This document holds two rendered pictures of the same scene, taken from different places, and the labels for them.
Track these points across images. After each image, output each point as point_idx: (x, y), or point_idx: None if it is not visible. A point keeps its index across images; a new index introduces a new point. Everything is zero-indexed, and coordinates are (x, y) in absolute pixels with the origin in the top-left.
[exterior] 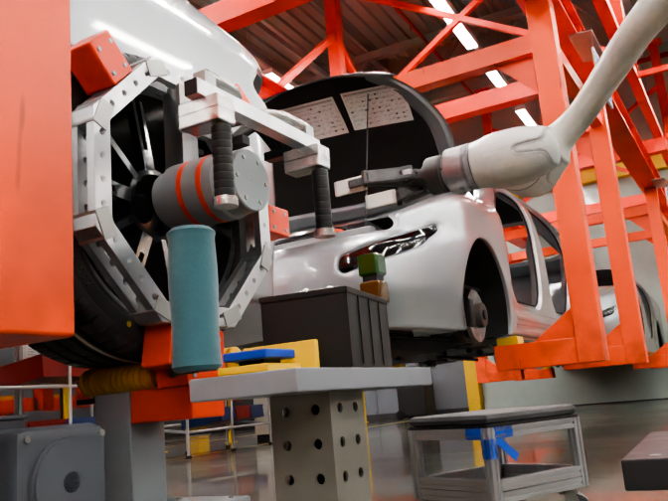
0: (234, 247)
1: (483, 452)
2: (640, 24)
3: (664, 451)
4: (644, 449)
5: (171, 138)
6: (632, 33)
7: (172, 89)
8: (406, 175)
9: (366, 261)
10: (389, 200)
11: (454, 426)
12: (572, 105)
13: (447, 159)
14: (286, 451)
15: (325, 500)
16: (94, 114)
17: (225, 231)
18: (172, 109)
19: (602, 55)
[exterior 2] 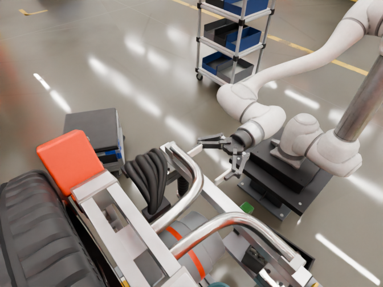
0: (86, 229)
1: (117, 157)
2: (326, 64)
3: (293, 197)
4: (283, 195)
5: (146, 279)
6: (321, 66)
7: (142, 254)
8: (247, 159)
9: (250, 213)
10: (199, 151)
11: (96, 152)
12: (267, 77)
13: (257, 140)
14: None
15: None
16: None
17: (75, 228)
18: (145, 265)
19: (300, 66)
